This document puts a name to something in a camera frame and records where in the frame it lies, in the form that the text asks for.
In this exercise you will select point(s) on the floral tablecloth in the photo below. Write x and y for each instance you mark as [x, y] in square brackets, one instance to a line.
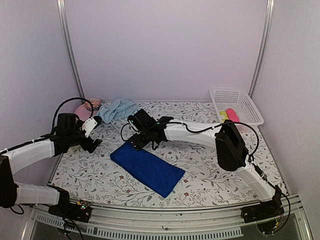
[165, 154]

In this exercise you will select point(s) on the dark blue towel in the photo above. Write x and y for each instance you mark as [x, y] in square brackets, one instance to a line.
[147, 168]

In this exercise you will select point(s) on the white plastic basket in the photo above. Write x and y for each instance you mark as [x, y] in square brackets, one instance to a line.
[239, 101]

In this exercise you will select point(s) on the light blue towel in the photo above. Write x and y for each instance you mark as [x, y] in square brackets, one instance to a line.
[118, 109]

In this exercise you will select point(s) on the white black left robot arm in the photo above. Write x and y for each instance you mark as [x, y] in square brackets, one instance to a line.
[17, 158]

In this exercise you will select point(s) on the left aluminium frame post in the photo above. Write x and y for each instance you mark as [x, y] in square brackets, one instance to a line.
[62, 13]

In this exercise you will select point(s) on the pink plate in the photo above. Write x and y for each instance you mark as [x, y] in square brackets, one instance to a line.
[84, 111]

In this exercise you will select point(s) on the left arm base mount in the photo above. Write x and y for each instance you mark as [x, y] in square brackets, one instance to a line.
[79, 211]

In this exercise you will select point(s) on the yellow rolled towel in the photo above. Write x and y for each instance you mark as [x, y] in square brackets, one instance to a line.
[223, 115]

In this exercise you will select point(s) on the pink rolled towel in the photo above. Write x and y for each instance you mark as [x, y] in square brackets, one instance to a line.
[232, 115]

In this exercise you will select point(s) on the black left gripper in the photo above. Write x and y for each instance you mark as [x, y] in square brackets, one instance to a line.
[86, 146]

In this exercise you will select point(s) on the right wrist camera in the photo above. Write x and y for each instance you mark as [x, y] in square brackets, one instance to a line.
[141, 120]

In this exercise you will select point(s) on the cream ceramic mug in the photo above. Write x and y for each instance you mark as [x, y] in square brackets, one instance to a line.
[73, 149]

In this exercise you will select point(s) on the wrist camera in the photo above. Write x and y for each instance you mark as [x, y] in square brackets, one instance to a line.
[141, 120]
[66, 121]

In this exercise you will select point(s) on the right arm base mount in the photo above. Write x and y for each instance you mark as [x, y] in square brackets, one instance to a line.
[261, 211]

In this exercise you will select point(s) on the aluminium frame post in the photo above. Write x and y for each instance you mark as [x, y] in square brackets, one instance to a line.
[263, 46]
[62, 13]

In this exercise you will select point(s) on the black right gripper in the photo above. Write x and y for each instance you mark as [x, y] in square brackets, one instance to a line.
[140, 143]

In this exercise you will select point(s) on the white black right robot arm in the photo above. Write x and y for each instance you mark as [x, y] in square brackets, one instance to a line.
[231, 151]

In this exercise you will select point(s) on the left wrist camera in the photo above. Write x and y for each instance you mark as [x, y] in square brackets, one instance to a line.
[66, 121]

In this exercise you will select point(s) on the right aluminium frame post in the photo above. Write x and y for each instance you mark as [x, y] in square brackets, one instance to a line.
[263, 46]

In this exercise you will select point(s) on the aluminium front rail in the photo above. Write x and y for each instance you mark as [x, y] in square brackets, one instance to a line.
[222, 222]

